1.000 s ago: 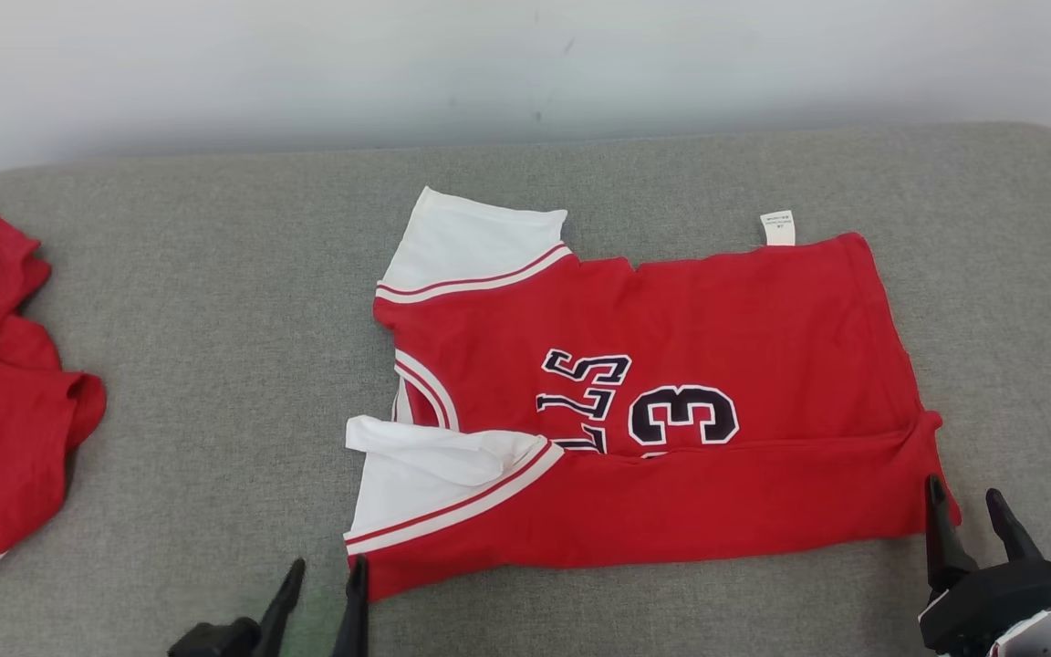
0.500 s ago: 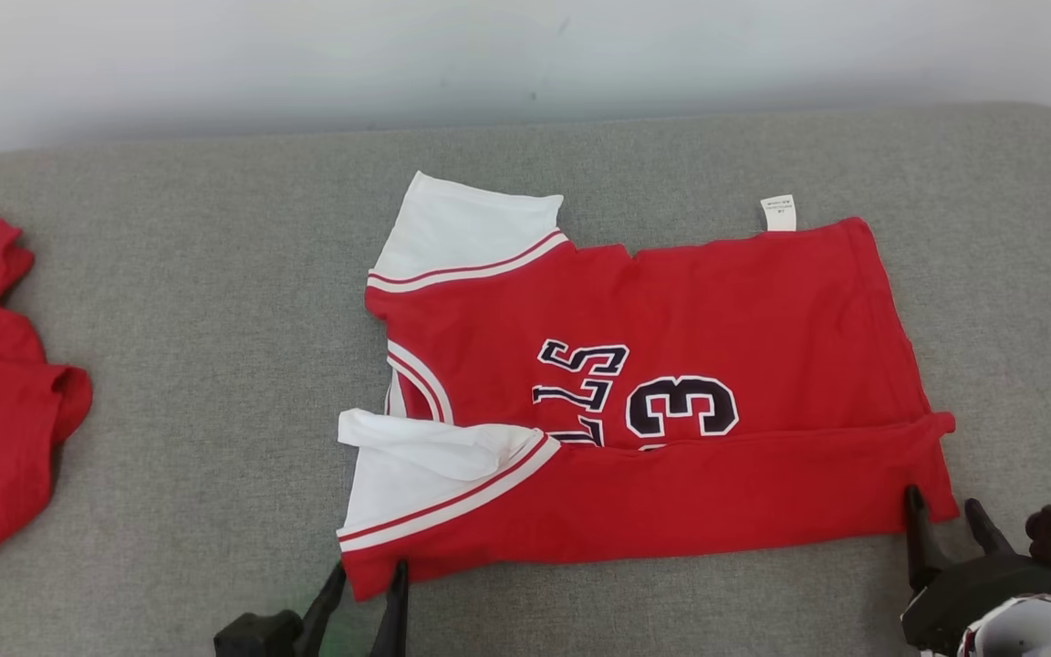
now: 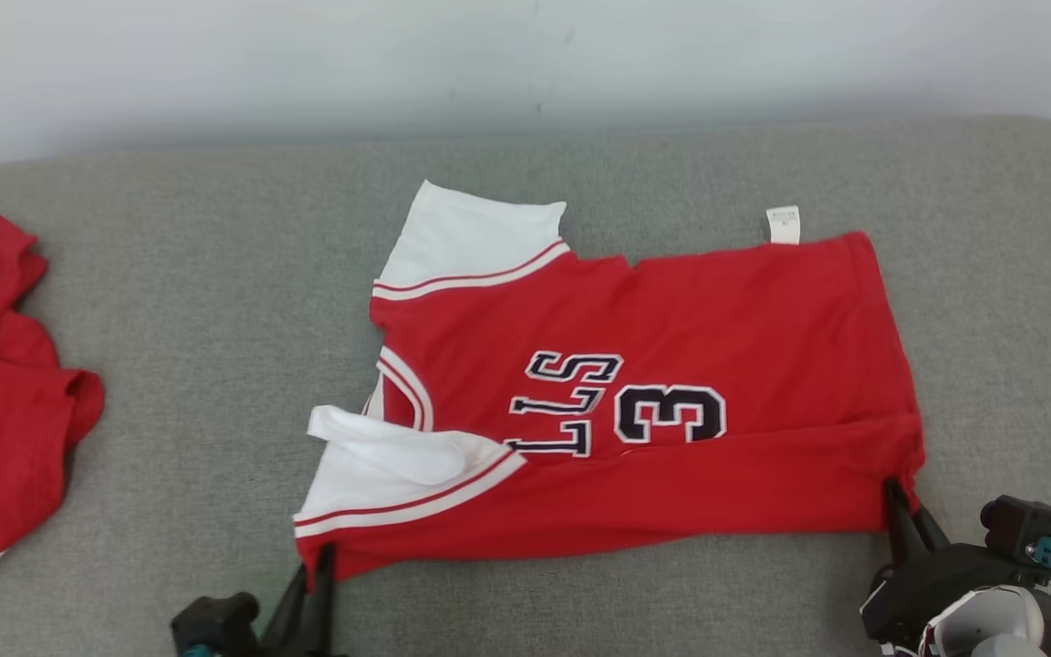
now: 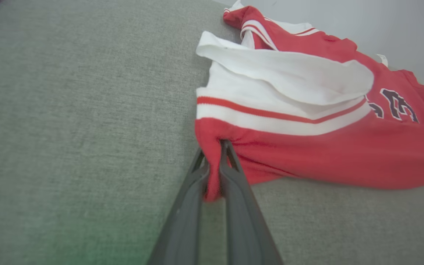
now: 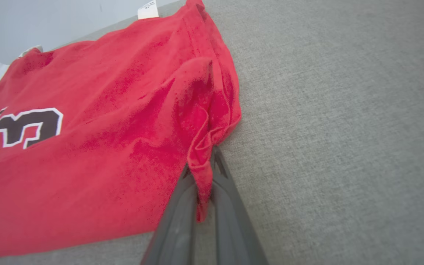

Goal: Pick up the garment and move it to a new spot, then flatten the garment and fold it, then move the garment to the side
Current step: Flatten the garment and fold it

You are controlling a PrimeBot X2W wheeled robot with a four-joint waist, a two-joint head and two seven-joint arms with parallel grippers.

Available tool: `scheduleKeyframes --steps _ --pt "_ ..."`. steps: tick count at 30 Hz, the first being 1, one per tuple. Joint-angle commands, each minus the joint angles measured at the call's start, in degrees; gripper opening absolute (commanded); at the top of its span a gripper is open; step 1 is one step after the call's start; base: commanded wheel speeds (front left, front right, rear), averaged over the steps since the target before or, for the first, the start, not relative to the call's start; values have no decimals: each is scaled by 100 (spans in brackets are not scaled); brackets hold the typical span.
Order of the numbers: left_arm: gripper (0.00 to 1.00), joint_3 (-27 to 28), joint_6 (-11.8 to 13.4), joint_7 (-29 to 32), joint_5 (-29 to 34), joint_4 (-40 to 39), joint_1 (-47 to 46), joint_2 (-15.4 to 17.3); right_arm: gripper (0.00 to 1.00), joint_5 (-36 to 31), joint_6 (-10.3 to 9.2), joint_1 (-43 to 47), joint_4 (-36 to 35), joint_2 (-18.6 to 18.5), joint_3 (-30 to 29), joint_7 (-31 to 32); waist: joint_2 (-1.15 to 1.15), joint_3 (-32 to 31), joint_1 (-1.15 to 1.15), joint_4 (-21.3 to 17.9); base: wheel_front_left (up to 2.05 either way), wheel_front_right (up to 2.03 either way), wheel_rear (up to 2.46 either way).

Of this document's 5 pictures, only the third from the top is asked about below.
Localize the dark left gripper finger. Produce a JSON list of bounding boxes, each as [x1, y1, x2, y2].
[[259, 563, 313, 656], [306, 542, 338, 656]]

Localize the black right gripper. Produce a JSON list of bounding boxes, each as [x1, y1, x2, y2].
[[860, 477, 1051, 651]]

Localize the red shorts with white stripe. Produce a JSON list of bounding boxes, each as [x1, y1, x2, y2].
[[0, 193, 106, 578]]

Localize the red basketball jersey number 23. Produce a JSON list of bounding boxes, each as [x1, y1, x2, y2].
[[293, 179, 929, 587]]

